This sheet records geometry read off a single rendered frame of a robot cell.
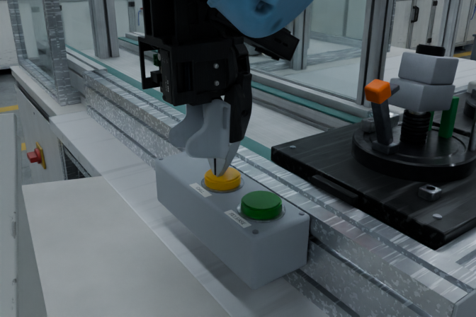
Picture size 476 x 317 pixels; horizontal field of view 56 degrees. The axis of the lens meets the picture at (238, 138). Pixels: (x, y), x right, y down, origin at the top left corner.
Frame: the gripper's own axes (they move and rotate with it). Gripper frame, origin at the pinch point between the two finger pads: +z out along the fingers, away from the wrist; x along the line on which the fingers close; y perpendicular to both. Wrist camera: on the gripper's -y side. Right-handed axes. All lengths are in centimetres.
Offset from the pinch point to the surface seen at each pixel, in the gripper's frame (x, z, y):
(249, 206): 7.4, 1.2, 1.8
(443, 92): 10.7, -6.8, -22.3
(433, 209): 17.5, 1.5, -12.3
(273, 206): 8.8, 1.3, 0.0
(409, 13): -308, 39, -470
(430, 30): -308, 63, -519
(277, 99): -27.5, 4.8, -30.3
